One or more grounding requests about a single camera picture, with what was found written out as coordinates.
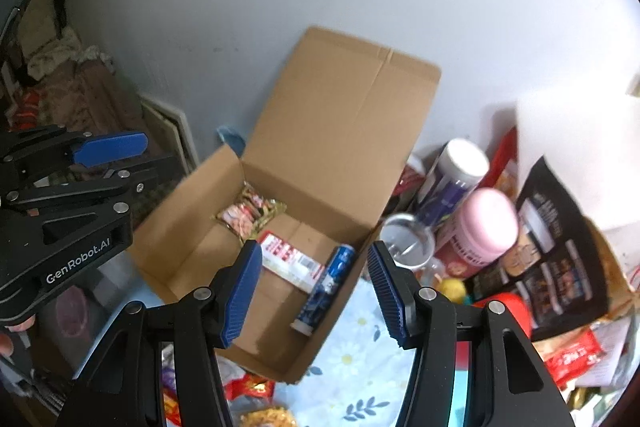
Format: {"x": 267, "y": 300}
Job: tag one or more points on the light blue floral cloth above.
{"x": 350, "y": 357}

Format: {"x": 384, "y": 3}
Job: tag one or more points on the red canister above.
{"x": 510, "y": 307}

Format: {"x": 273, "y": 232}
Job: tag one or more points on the person's left hand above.
{"x": 22, "y": 324}

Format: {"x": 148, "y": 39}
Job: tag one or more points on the brown snack packet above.
{"x": 247, "y": 212}

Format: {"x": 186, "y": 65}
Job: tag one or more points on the dark red jar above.
{"x": 410, "y": 179}

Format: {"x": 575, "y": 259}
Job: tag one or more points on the blue plastic bag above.
{"x": 230, "y": 139}

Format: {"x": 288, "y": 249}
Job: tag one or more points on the brown cardboard box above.
{"x": 350, "y": 117}

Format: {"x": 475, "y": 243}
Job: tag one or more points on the white framed board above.
{"x": 170, "y": 127}

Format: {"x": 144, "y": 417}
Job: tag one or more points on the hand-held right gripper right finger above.
{"x": 395, "y": 297}

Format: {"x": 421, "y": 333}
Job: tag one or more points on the pile of clothes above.
{"x": 42, "y": 37}

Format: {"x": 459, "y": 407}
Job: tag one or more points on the red striped cloth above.
{"x": 25, "y": 112}

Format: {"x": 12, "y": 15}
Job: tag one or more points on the red snack packet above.
{"x": 250, "y": 388}

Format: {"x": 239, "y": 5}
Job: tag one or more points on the red and white bar packet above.
{"x": 290, "y": 257}

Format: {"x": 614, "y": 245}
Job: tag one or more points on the clear jar orange label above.
{"x": 405, "y": 242}

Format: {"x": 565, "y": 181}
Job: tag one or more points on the blue snack tube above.
{"x": 325, "y": 287}

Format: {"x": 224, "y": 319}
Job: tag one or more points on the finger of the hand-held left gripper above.
{"x": 115, "y": 184}
{"x": 110, "y": 149}

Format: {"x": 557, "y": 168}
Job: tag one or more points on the large black snack bag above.
{"x": 560, "y": 267}

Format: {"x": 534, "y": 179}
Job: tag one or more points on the red wrapper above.
{"x": 575, "y": 357}

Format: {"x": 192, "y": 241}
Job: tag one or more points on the white foam sheet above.
{"x": 575, "y": 132}

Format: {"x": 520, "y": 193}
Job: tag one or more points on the yellow fruit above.
{"x": 452, "y": 288}

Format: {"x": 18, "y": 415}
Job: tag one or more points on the orange brown snack bag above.
{"x": 617, "y": 277}

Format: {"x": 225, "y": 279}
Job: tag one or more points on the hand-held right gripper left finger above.
{"x": 240, "y": 297}

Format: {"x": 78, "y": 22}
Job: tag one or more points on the brown blanket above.
{"x": 95, "y": 92}

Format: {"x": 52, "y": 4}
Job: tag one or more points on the clear bag of yellow snacks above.
{"x": 267, "y": 419}

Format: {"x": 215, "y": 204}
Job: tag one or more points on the dark blue jar white lid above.
{"x": 450, "y": 187}

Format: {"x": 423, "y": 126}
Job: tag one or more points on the pink canister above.
{"x": 480, "y": 227}

